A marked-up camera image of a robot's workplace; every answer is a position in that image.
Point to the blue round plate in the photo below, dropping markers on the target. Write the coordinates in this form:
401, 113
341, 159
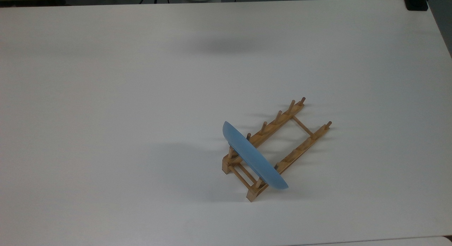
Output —
254, 157

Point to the wooden plate rack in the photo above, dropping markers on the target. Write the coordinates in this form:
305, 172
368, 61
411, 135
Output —
300, 147

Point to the black table clamp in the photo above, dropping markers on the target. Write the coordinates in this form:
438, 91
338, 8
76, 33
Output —
416, 2

